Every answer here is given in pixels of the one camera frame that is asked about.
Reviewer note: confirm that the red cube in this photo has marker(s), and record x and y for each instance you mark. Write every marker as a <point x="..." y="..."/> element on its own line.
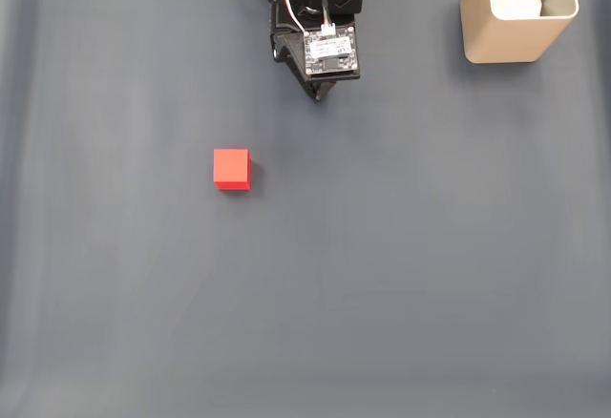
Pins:
<point x="231" y="167"/>

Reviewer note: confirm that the beige rectangular box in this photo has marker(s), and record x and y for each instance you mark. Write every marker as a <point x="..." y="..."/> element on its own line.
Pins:
<point x="506" y="38"/>

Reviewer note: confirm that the grey table cloth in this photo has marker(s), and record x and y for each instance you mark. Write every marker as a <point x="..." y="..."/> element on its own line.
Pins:
<point x="305" y="270"/>

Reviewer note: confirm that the camera circuit board on mount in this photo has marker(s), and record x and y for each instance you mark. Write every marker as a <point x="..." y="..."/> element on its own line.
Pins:
<point x="331" y="53"/>

